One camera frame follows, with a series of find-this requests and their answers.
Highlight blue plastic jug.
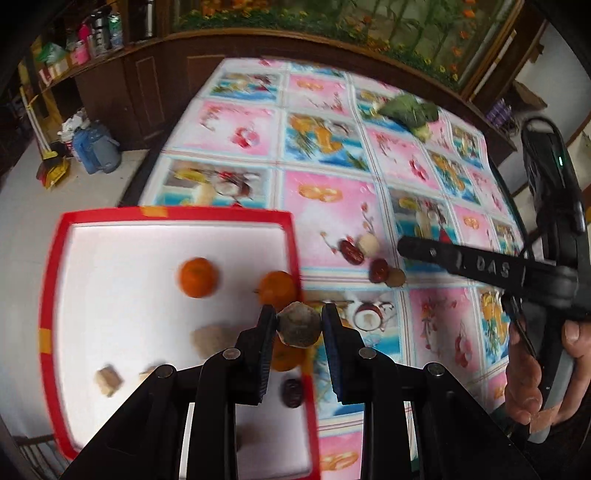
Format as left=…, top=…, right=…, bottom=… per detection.
left=73, top=121, right=122, bottom=175

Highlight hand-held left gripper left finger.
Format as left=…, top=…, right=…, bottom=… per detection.
left=60, top=305, right=278, bottom=480

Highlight artificial flower display panel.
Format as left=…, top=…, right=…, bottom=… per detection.
left=171, top=0, right=522, bottom=90

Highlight white plastic bag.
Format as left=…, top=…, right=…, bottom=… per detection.
left=58, top=111, right=90, bottom=158

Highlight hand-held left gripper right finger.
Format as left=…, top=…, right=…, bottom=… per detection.
left=322, top=302, right=541, bottom=480

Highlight orange mandarin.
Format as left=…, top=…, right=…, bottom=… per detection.
left=256, top=271, right=298, bottom=311
left=271, top=339, right=308, bottom=372
left=178, top=257, right=219, bottom=298

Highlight yellow dustpan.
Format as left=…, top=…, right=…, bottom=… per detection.
left=37, top=157, right=71, bottom=190

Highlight steel thermos flask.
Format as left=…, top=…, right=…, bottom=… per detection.
left=141, top=0, right=158, bottom=40

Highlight pink bottle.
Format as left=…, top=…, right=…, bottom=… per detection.
left=69, top=25, right=93, bottom=65

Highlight green leafy vegetable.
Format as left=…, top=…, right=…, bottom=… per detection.
left=376, top=95, right=439, bottom=141

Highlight green plastic bag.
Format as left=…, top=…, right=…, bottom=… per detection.
left=37, top=42, right=68, bottom=65

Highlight grey-green lumpy food piece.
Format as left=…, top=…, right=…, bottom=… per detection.
left=277, top=301, right=322, bottom=348

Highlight broom with pale handle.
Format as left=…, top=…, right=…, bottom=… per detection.
left=18, top=85, right=61, bottom=162

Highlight red tray with white inside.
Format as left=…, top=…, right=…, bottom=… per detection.
left=41, top=206, right=321, bottom=480

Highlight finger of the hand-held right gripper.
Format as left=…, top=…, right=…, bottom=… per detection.
left=397, top=235, right=529, bottom=291

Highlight person's right hand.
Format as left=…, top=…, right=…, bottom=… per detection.
left=504, top=318, right=591, bottom=428

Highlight dark drinking bottle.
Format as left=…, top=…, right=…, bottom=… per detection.
left=90, top=11, right=109, bottom=51

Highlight dark wooden cabinet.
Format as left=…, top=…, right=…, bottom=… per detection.
left=0, top=0, right=555, bottom=153

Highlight clear green bottle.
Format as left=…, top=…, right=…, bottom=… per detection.
left=107, top=14, right=125, bottom=49

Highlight pink printed tablecloth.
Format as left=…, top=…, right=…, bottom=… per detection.
left=139, top=58, right=532, bottom=480

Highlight red and white box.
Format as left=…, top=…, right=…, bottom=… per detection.
left=39, top=58, right=77, bottom=86

